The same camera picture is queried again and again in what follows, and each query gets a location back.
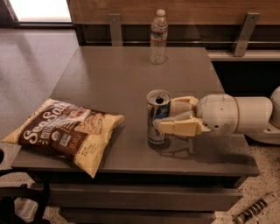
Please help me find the brown sea salt chip bag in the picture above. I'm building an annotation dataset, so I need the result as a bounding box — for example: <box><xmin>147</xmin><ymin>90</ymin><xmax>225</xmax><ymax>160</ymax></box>
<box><xmin>3</xmin><ymin>99</ymin><xmax>124</xmax><ymax>177</ymax></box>

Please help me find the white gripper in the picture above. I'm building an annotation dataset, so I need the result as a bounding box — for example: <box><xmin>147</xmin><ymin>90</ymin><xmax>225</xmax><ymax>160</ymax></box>
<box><xmin>152</xmin><ymin>94</ymin><xmax>238</xmax><ymax>137</ymax></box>

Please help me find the left metal bracket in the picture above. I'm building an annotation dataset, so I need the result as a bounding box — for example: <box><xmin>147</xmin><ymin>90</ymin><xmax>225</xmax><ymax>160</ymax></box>
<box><xmin>108</xmin><ymin>14</ymin><xmax>123</xmax><ymax>46</ymax></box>

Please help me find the metal bracket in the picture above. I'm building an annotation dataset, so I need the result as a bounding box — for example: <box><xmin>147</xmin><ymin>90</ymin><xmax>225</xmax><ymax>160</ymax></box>
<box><xmin>108</xmin><ymin>14</ymin><xmax>123</xmax><ymax>46</ymax></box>
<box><xmin>233</xmin><ymin>12</ymin><xmax>261</xmax><ymax>57</ymax></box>

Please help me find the Red Bull can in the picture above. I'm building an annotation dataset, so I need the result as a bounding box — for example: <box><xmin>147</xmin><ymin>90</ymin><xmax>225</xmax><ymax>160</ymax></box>
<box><xmin>147</xmin><ymin>89</ymin><xmax>172</xmax><ymax>144</ymax></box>

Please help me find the grey table drawer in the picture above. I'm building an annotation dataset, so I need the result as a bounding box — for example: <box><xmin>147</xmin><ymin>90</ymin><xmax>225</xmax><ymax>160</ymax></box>
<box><xmin>48</xmin><ymin>184</ymin><xmax>242</xmax><ymax>212</ymax></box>

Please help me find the right metal bracket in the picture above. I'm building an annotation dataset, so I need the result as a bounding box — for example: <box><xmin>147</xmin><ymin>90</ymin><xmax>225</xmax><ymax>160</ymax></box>
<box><xmin>233</xmin><ymin>12</ymin><xmax>261</xmax><ymax>57</ymax></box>

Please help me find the striped tube on floor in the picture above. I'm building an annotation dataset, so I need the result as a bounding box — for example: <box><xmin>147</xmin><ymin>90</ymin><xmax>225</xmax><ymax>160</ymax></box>
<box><xmin>233</xmin><ymin>192</ymin><xmax>278</xmax><ymax>224</ymax></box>

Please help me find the white mesh object on floor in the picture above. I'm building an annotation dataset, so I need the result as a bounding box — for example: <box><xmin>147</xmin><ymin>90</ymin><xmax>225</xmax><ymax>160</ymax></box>
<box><xmin>15</xmin><ymin>198</ymin><xmax>38</xmax><ymax>222</ymax></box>

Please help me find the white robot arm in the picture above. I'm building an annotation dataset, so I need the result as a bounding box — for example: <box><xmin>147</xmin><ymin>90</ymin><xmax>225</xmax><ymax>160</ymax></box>
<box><xmin>153</xmin><ymin>89</ymin><xmax>280</xmax><ymax>144</ymax></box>

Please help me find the clear plastic water bottle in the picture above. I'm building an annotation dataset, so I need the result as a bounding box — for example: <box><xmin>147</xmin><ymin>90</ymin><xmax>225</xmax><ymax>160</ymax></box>
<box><xmin>150</xmin><ymin>9</ymin><xmax>168</xmax><ymax>65</ymax></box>

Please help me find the black chair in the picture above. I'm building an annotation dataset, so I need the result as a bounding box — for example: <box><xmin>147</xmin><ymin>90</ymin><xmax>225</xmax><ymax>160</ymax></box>
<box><xmin>0</xmin><ymin>148</ymin><xmax>51</xmax><ymax>224</ymax></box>

